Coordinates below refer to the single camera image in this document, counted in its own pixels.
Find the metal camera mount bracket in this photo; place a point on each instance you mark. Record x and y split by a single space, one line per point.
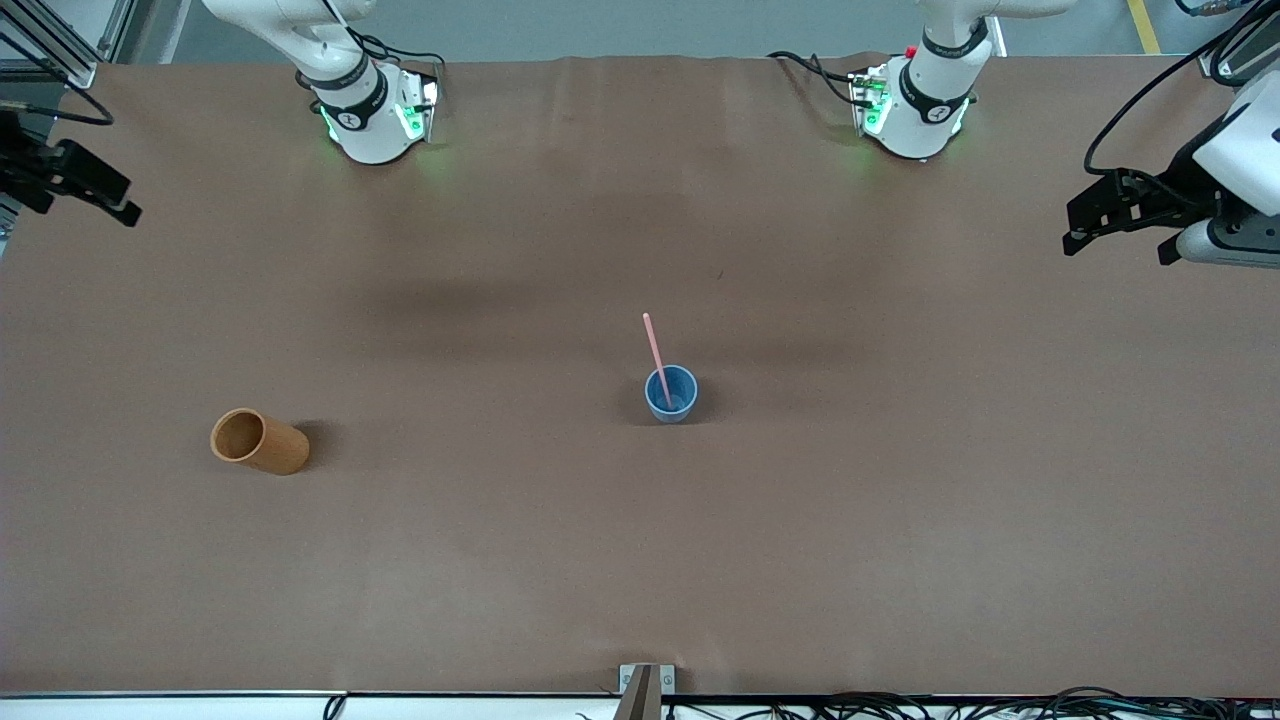
645 685

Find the blue cup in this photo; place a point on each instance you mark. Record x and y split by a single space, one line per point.
685 395

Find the pink chopstick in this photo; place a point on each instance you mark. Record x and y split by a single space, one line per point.
655 355

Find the brown table cover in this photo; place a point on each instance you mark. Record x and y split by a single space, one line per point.
600 560

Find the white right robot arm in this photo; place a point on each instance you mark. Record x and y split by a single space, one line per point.
372 130

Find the brown wooden cup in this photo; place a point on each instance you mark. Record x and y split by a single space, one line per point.
275 448

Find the aluminium frame profile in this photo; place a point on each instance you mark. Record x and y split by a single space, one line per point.
1240 55
55 40

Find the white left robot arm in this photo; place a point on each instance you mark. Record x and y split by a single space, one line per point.
920 125

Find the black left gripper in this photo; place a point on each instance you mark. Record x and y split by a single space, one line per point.
1178 184

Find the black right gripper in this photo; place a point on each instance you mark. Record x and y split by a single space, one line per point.
22 170

